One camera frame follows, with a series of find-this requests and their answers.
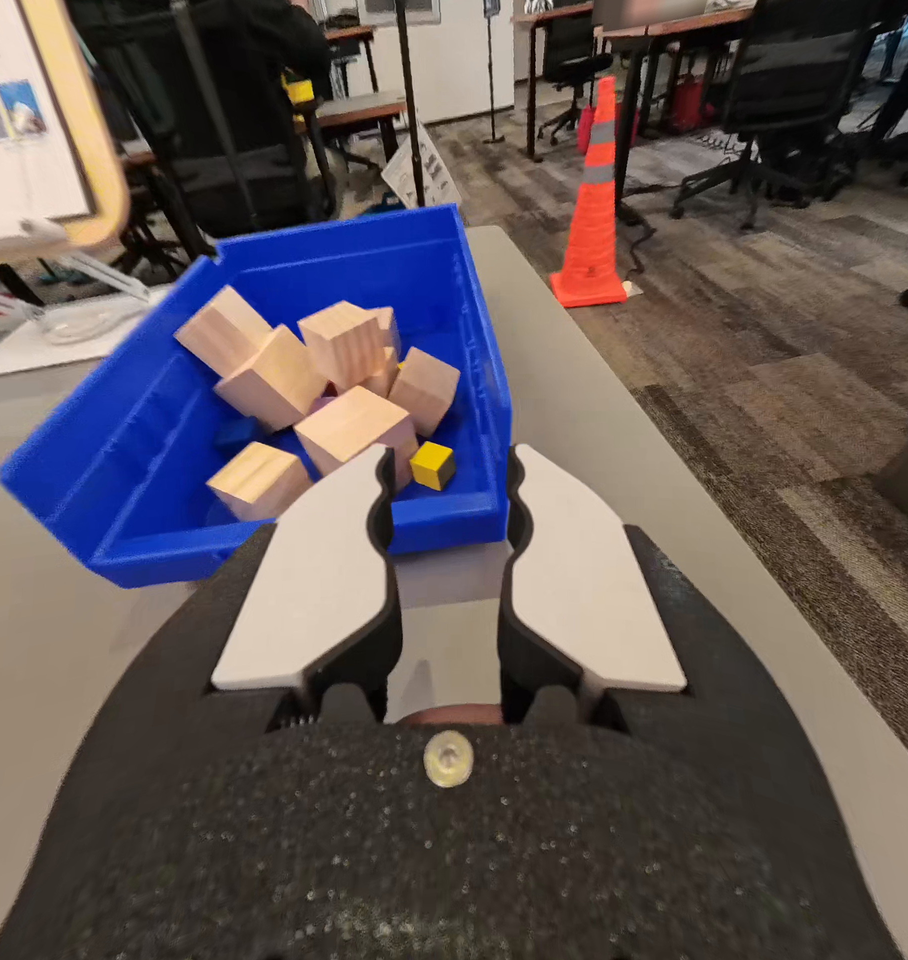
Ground black tripod pole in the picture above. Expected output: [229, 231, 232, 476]
[392, 0, 427, 210]

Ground thin black stand pole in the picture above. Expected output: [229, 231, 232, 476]
[482, 0, 506, 145]

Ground pile of plain wooden cubes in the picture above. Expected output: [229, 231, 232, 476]
[174, 285, 462, 522]

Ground white paper sheet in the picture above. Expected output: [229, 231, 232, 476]
[0, 0, 96, 226]

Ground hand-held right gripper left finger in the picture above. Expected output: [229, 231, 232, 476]
[210, 442, 404, 725]

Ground black office chair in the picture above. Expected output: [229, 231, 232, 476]
[670, 0, 901, 230]
[536, 11, 616, 147]
[86, 0, 336, 243]

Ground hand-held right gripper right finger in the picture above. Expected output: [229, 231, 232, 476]
[496, 442, 689, 725]

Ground small yellow cube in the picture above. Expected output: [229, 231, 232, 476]
[409, 441, 456, 492]

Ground blue plastic bin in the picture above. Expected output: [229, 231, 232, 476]
[0, 202, 513, 590]

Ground orange traffic cone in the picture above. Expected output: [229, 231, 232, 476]
[549, 75, 629, 309]

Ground black floor cable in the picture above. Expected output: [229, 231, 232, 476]
[617, 198, 659, 282]

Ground beige wooden board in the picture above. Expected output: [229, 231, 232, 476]
[0, 0, 131, 252]

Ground white printed sheet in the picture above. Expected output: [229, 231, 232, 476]
[381, 118, 462, 211]

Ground small wooden table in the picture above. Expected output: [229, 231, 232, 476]
[304, 88, 410, 170]

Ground small blue cube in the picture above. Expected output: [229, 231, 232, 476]
[214, 417, 263, 457]

